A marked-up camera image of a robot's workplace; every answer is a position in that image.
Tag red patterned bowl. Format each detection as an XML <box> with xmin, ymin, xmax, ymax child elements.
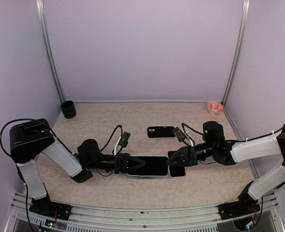
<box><xmin>207</xmin><ymin>101</ymin><xmax>224</xmax><ymax>116</ymax></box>

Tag right aluminium post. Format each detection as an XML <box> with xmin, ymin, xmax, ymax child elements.
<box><xmin>222</xmin><ymin>0</ymin><xmax>251</xmax><ymax>107</ymax></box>

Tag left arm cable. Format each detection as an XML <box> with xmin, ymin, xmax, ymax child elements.
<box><xmin>101</xmin><ymin>124</ymin><xmax>123</xmax><ymax>152</ymax></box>

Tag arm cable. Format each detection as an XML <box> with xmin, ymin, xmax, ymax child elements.
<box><xmin>101</xmin><ymin>124</ymin><xmax>123</xmax><ymax>152</ymax></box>
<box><xmin>180</xmin><ymin>122</ymin><xmax>205</xmax><ymax>138</ymax></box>

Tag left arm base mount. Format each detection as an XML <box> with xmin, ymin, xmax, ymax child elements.
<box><xmin>29</xmin><ymin>194</ymin><xmax>72</xmax><ymax>221</ymax></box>

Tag dark green cup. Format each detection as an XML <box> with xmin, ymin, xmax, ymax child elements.
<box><xmin>60</xmin><ymin>101</ymin><xmax>76</xmax><ymax>119</ymax></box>

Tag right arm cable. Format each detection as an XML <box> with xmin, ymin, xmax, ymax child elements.
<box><xmin>180</xmin><ymin>122</ymin><xmax>205</xmax><ymax>138</ymax></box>

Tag light blue phone case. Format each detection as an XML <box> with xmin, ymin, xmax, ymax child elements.
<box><xmin>126</xmin><ymin>155</ymin><xmax>169</xmax><ymax>177</ymax></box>

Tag aluminium front rail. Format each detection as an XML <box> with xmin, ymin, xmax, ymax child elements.
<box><xmin>4</xmin><ymin>190</ymin><xmax>285</xmax><ymax>232</ymax></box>

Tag left aluminium post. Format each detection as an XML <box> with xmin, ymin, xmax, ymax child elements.
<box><xmin>36</xmin><ymin>0</ymin><xmax>65</xmax><ymax>103</ymax></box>

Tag aluminium post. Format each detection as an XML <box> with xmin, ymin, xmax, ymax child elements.
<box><xmin>36</xmin><ymin>0</ymin><xmax>65</xmax><ymax>103</ymax></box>
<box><xmin>222</xmin><ymin>0</ymin><xmax>251</xmax><ymax>107</ymax></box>

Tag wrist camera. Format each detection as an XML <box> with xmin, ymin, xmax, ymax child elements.
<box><xmin>172</xmin><ymin>127</ymin><xmax>195</xmax><ymax>147</ymax></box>
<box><xmin>113</xmin><ymin>131</ymin><xmax>131</xmax><ymax>156</ymax></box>

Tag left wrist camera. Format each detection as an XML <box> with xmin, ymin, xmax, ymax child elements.
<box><xmin>113</xmin><ymin>131</ymin><xmax>131</xmax><ymax>156</ymax></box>

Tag purple phone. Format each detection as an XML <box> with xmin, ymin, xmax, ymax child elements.
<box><xmin>169</xmin><ymin>166</ymin><xmax>186</xmax><ymax>178</ymax></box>

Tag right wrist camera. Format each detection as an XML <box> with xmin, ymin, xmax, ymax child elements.
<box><xmin>172</xmin><ymin>127</ymin><xmax>195</xmax><ymax>147</ymax></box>

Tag black phone case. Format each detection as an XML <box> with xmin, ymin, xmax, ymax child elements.
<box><xmin>147</xmin><ymin>126</ymin><xmax>175</xmax><ymax>138</ymax></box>

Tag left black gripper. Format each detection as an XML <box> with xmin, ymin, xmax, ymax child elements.
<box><xmin>88</xmin><ymin>153</ymin><xmax>146</xmax><ymax>174</ymax></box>

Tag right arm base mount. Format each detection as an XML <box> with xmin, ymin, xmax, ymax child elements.
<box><xmin>218</xmin><ymin>181</ymin><xmax>261</xmax><ymax>220</ymax></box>

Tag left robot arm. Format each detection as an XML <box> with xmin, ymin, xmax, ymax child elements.
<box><xmin>9</xmin><ymin>118</ymin><xmax>146</xmax><ymax>215</ymax></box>

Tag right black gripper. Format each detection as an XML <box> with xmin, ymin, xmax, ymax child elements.
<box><xmin>165</xmin><ymin>142</ymin><xmax>216</xmax><ymax>167</ymax></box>

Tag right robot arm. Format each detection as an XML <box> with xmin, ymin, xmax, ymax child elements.
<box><xmin>166</xmin><ymin>121</ymin><xmax>285</xmax><ymax>215</ymax></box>

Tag pink phone case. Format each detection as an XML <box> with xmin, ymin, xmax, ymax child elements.
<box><xmin>167</xmin><ymin>151</ymin><xmax>186</xmax><ymax>178</ymax></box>

